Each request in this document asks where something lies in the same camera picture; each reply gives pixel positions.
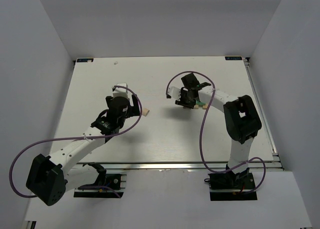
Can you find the beige arch block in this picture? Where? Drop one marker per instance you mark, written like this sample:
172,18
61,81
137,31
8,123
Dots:
145,112

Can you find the blue corner label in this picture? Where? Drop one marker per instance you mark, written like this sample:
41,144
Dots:
233,58
84,60

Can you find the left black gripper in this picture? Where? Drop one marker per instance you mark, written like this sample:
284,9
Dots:
133,108

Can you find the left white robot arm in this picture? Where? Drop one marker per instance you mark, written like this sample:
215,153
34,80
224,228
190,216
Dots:
53,175

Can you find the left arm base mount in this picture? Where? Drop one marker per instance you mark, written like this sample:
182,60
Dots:
106,185

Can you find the green rectangular block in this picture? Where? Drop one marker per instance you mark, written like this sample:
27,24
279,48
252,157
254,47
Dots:
200,104

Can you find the left blue corner label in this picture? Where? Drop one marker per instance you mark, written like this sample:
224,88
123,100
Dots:
84,60

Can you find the right blue corner label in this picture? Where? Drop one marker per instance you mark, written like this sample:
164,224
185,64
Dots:
233,58

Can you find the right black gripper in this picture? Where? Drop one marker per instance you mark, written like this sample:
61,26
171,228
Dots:
185,103

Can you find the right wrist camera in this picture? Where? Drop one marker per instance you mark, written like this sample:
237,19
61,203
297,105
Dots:
173,93

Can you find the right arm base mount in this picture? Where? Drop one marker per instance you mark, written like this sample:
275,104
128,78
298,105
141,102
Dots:
222,189

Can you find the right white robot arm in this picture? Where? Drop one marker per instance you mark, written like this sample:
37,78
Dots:
241,117

